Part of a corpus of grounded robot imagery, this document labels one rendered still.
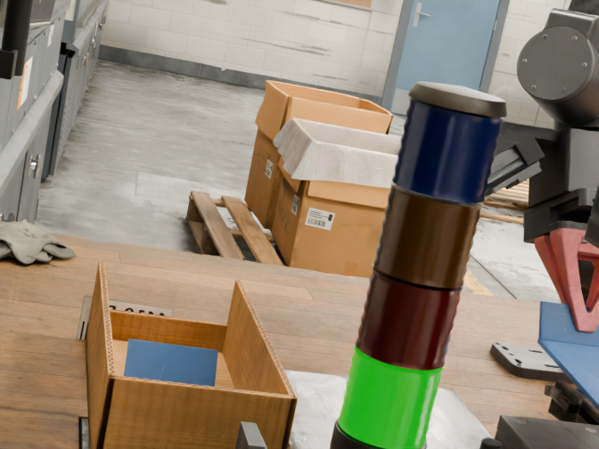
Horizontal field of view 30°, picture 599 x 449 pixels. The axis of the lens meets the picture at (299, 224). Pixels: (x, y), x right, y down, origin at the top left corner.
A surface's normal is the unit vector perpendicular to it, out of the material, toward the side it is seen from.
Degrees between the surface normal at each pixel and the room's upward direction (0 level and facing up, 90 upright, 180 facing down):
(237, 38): 90
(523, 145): 65
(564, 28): 72
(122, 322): 90
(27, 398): 0
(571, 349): 4
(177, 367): 60
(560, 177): 91
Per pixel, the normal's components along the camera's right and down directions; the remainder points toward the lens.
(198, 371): 0.25, -0.26
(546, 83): -0.48, -0.22
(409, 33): 0.14, 0.25
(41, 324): 0.20, -0.96
